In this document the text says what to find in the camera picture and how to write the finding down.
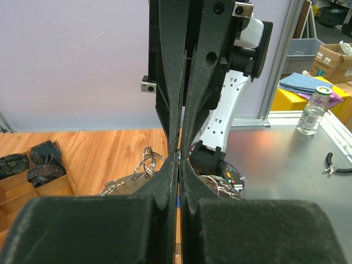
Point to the black handled pliers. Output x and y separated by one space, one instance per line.
334 169

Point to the dark folded cloth pair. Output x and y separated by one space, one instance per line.
47 164

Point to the large metal keyring disc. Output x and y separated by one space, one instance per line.
228 186

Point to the grey plastic crate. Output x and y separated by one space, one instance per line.
301 54

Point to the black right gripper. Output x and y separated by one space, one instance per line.
191 44

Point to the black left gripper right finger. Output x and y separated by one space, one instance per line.
217 230

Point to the dark green folded cloth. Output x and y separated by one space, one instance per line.
13 164

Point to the clear plastic water bottle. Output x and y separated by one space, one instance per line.
314 111

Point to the silver key with blue tag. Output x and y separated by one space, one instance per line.
178 201

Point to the wooden compartment tray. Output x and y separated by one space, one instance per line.
16 191

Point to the cardboard box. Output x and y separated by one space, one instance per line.
332 64

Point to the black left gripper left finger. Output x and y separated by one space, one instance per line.
136 228

